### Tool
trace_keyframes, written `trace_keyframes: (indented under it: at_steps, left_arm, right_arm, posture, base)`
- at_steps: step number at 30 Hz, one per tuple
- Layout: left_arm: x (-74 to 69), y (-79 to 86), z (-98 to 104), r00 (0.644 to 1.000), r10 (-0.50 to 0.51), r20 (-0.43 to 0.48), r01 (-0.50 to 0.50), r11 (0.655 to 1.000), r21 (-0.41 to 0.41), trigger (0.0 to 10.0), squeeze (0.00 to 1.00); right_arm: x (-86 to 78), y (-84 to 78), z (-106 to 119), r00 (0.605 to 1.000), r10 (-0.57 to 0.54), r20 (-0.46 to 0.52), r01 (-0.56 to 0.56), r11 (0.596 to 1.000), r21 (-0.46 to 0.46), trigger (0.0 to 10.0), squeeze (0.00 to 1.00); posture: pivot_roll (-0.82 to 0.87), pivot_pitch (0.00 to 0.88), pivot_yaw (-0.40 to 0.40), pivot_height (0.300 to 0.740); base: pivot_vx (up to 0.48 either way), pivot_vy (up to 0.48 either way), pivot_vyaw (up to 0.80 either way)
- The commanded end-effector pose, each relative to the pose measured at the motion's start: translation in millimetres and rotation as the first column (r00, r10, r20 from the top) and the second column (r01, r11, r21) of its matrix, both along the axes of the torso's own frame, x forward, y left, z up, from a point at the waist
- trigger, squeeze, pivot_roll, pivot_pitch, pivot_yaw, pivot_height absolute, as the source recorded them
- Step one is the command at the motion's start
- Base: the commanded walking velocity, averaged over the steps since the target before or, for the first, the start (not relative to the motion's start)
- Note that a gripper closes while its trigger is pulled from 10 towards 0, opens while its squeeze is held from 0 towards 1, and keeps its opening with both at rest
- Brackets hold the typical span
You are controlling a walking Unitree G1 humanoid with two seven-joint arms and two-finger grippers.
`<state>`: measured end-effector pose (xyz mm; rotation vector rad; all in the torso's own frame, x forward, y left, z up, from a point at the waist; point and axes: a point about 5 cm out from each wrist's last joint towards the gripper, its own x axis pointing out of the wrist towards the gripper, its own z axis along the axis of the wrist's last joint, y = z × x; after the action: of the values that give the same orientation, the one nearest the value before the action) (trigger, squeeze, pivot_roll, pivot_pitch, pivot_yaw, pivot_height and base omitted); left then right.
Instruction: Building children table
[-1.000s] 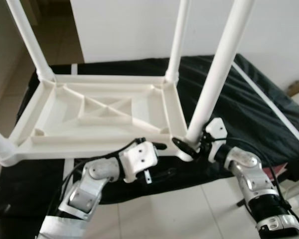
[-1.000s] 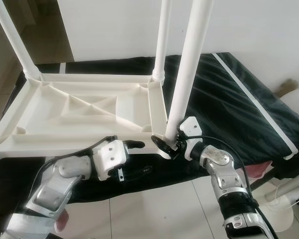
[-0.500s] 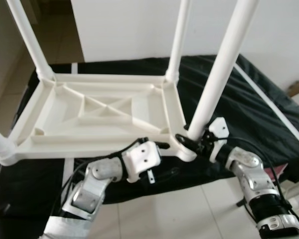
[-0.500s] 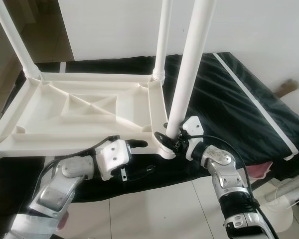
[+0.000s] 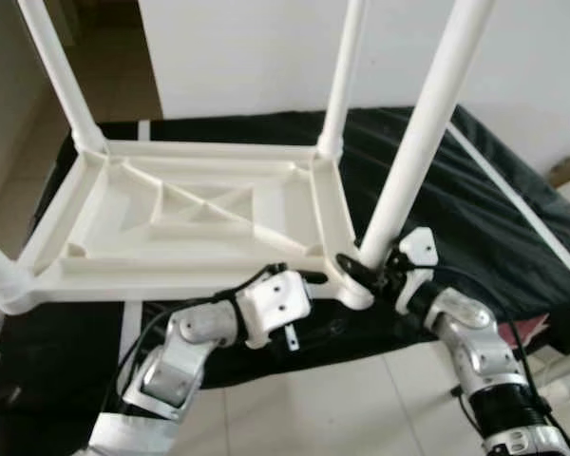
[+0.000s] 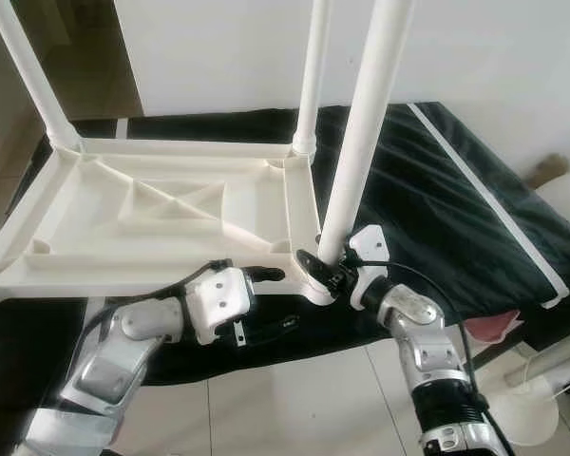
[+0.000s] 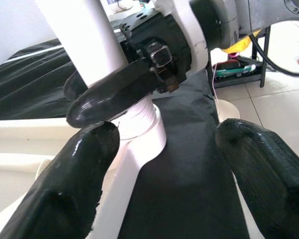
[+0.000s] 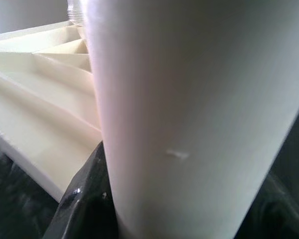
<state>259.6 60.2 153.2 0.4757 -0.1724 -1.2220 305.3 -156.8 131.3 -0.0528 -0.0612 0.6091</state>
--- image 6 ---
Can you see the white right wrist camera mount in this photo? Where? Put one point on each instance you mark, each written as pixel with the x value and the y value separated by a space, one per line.
pixel 369 252

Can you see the white plastic table leg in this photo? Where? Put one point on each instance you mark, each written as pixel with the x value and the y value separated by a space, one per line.
pixel 28 76
pixel 366 123
pixel 313 76

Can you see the brown furry object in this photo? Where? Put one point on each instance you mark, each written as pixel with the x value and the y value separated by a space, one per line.
pixel 549 169

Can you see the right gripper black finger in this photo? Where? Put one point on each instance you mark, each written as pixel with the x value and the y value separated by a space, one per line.
pixel 312 264

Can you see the black table cloth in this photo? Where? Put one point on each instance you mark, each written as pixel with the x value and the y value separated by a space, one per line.
pixel 437 190

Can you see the pink cloth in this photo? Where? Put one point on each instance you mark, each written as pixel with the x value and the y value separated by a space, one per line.
pixel 489 328

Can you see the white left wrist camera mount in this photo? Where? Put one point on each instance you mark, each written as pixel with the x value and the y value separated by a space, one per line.
pixel 218 299

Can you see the white plastic children table top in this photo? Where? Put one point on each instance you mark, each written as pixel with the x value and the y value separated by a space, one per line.
pixel 190 223

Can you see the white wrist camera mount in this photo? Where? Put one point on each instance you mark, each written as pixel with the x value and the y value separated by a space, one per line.
pixel 218 299
pixel 369 252

